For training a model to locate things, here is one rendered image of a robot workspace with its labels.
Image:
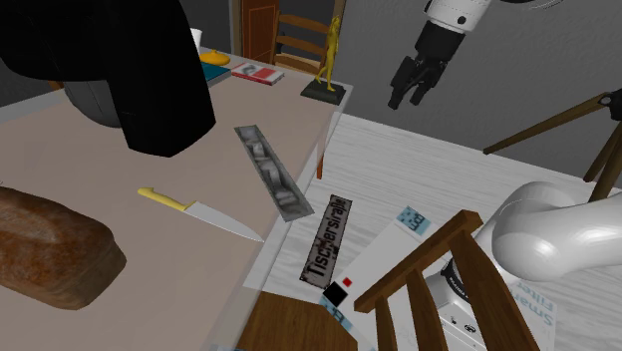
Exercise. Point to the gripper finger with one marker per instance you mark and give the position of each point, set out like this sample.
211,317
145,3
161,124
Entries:
402,82
425,85

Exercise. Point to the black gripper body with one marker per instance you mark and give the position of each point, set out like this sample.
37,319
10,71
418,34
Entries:
437,43

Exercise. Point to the red and white book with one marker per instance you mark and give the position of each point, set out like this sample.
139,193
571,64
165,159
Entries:
260,74

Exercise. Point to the large black appliance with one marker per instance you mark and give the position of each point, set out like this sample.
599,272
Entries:
146,63

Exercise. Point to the beige table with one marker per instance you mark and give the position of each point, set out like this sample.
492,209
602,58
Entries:
170,291

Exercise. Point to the long grey patterned tray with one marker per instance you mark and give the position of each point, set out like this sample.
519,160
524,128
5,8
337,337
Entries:
274,175

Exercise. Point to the golden figure on dark base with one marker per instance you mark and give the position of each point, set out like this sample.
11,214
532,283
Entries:
331,48

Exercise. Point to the wooden ladder-back chair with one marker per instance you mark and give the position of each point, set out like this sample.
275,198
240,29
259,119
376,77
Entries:
297,41

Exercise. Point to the yellow rounded lid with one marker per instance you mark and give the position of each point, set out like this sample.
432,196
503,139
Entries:
215,58

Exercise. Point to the teal book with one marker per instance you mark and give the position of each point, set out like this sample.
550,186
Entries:
214,73

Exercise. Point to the wooden tripod with black head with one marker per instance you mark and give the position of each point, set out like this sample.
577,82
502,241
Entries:
549,124

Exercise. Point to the white printed robot stand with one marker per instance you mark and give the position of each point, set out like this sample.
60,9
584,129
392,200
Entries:
384,252

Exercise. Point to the dark grey round bowl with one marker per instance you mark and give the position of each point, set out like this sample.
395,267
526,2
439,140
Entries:
92,104

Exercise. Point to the dark lettered sign plate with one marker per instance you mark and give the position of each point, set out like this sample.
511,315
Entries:
326,243

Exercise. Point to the wooden spindle-back chair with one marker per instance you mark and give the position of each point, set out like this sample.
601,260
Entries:
466,272

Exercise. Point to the white cup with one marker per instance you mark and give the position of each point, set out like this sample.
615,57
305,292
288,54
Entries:
196,39

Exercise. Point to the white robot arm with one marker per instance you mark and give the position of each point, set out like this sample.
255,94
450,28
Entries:
544,233

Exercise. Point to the brown bread loaf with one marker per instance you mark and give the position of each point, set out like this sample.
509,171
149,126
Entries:
48,248

